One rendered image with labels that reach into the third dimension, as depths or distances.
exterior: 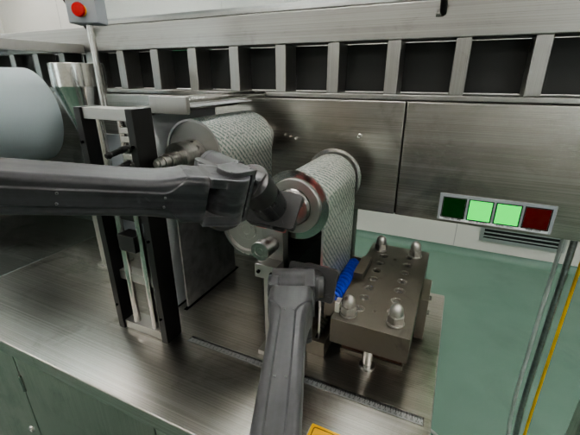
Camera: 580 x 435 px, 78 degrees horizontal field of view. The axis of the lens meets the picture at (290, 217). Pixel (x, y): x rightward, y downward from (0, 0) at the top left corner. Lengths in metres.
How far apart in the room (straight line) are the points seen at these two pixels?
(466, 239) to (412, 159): 2.62
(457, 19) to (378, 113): 0.26
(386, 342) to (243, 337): 0.35
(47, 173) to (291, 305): 0.32
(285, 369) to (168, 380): 0.48
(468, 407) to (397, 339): 1.41
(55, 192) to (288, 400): 0.31
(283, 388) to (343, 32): 0.84
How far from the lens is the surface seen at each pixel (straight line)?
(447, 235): 3.55
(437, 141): 0.97
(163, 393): 0.85
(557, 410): 2.34
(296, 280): 0.54
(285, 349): 0.43
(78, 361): 0.99
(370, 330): 0.76
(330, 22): 1.02
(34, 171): 0.44
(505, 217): 1.01
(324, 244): 0.75
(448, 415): 2.08
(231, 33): 1.15
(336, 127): 1.01
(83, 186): 0.43
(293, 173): 0.71
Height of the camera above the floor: 1.50
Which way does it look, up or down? 22 degrees down
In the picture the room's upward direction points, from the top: straight up
